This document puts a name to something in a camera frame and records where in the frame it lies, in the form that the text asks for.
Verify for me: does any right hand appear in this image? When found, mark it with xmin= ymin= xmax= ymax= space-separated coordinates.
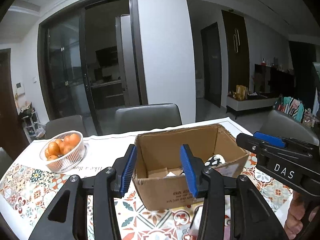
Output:
xmin=284 ymin=191 xmax=305 ymax=239

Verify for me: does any grey dining chair right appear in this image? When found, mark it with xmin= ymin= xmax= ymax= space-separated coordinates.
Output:
xmin=259 ymin=110 xmax=319 ymax=146

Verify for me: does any grey dining chair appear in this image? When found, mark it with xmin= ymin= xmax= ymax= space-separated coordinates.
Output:
xmin=45 ymin=115 xmax=88 ymax=139
xmin=0 ymin=147 xmax=13 ymax=179
xmin=114 ymin=103 xmax=182 ymax=134
xmin=259 ymin=110 xmax=319 ymax=146

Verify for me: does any brown cardboard box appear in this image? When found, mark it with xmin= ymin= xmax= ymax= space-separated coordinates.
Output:
xmin=133 ymin=124 xmax=249 ymax=211

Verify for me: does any colourful clothes pile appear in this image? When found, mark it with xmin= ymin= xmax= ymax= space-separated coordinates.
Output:
xmin=273 ymin=95 xmax=304 ymax=122

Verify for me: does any white low cabinet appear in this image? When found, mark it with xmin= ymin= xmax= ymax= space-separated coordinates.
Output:
xmin=226 ymin=96 xmax=278 ymax=119

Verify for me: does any white basket of oranges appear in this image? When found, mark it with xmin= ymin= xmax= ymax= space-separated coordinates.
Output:
xmin=40 ymin=131 xmax=86 ymax=173

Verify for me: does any grey dining chair left back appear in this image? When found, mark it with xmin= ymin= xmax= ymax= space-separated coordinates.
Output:
xmin=45 ymin=115 xmax=88 ymax=139

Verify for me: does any patterned table runner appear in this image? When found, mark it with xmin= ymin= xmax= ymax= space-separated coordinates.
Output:
xmin=1 ymin=151 xmax=292 ymax=239

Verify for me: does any white shelf rack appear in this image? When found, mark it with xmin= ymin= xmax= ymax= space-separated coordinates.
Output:
xmin=21 ymin=110 xmax=46 ymax=143

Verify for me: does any silver refrigerator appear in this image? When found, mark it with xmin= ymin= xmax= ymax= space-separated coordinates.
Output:
xmin=116 ymin=15 xmax=140 ymax=107

